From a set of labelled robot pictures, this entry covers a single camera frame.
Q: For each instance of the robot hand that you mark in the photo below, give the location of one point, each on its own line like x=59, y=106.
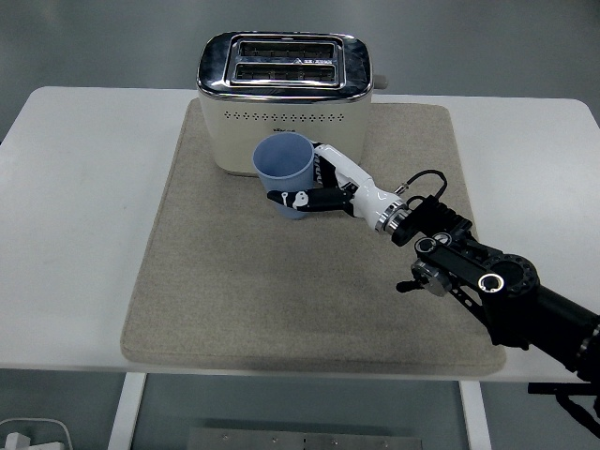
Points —
x=363, y=194

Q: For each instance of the blue plastic cup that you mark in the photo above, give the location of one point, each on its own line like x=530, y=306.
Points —
x=283, y=164

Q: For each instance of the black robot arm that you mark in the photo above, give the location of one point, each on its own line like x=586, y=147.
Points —
x=515, y=290

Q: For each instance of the cream and chrome toaster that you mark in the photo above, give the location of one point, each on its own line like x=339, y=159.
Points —
x=286, y=122

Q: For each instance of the beige felt mat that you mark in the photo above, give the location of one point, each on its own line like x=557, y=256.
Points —
x=262, y=290

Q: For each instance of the white table leg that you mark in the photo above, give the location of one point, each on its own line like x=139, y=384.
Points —
x=125, y=412
x=475, y=417

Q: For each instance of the black table control panel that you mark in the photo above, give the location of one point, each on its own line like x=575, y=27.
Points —
x=546, y=388

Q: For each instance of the white plastic tray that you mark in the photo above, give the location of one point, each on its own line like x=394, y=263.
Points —
x=51, y=429

